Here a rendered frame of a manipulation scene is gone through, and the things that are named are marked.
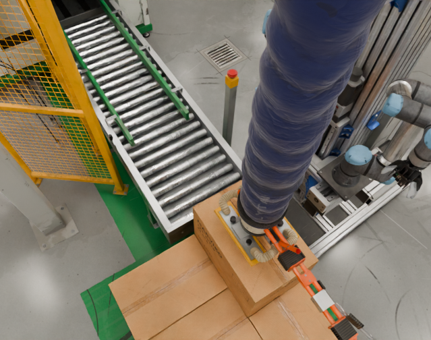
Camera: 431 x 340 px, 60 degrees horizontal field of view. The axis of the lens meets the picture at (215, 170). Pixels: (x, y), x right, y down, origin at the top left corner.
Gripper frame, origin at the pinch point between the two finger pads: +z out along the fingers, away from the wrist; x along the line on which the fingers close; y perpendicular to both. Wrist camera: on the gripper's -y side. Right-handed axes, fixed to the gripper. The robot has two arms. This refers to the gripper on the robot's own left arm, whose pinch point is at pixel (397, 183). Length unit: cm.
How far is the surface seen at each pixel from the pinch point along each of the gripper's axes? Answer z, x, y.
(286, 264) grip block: 31, -5, 47
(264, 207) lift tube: 5, -24, 48
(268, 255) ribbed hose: 38, -14, 48
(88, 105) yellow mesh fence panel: 42, -146, 75
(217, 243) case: 58, -37, 59
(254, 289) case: 58, -8, 58
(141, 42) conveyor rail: 93, -232, -2
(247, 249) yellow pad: 44, -23, 53
